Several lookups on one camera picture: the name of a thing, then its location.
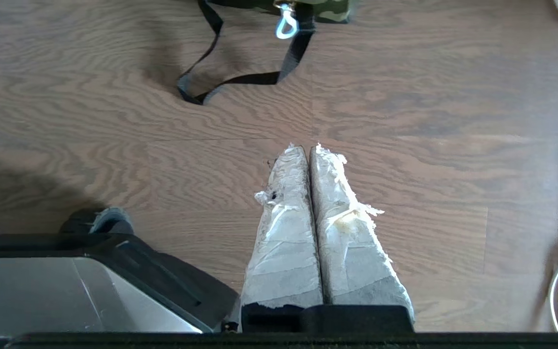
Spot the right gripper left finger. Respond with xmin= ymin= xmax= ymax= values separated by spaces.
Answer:
xmin=240 ymin=144 xmax=324 ymax=333

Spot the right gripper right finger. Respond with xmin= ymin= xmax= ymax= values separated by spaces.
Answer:
xmin=309 ymin=143 xmax=416 ymax=333

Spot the silver snap hook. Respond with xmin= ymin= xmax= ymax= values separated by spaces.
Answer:
xmin=273 ymin=2 xmax=300 ymax=40

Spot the black bag strap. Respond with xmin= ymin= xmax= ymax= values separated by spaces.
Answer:
xmin=177 ymin=0 xmax=316 ymax=106

